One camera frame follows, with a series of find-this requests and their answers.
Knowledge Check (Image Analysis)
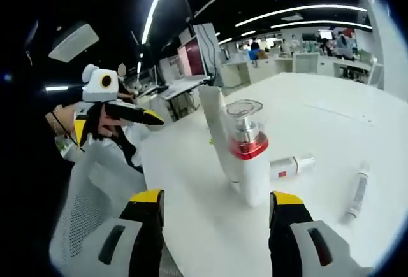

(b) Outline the grey tilted desk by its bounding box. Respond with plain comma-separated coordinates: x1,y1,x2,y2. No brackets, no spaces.
136,75,213,122

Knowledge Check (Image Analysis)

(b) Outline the white square ceiling panel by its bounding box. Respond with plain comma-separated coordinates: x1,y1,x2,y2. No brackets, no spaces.
47,21,101,64

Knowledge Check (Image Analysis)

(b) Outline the red collar skincare pump bottle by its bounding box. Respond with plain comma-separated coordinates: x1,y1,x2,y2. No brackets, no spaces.
224,98,270,208

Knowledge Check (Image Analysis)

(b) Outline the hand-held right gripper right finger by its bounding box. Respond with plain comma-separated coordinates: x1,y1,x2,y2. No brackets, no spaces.
268,191,367,277

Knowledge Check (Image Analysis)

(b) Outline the white mesh office chair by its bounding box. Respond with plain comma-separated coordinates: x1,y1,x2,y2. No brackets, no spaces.
49,136,147,271

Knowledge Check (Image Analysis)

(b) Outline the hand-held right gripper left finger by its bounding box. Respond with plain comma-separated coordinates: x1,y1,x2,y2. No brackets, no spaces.
71,188,166,277

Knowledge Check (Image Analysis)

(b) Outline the slim printed skincare tube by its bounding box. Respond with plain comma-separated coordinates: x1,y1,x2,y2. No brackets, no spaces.
346,161,371,224

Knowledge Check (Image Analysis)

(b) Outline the long ceiling light strip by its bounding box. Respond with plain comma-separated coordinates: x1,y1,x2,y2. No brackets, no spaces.
270,20,373,31
141,0,175,45
235,4,368,27

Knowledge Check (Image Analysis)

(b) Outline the gold bracelet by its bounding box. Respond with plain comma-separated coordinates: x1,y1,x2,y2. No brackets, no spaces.
50,104,64,133

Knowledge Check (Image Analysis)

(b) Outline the person's left hand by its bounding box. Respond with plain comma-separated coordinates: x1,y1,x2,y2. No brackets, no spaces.
62,104,124,139

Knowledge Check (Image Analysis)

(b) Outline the white skincare bottle clear cap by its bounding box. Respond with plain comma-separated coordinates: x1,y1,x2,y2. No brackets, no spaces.
269,152,316,181

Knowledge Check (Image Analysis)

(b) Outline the white cabinet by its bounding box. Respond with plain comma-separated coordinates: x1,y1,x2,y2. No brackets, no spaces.
293,52,319,74

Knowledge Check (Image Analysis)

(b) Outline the pink red monitor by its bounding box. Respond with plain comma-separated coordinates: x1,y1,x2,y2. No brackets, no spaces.
177,34,208,79

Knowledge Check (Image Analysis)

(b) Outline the thin black cable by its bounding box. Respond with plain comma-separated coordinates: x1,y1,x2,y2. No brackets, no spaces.
52,111,86,154

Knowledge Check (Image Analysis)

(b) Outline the white skincare tube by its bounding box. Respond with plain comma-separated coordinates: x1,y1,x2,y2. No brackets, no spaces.
198,85,240,192

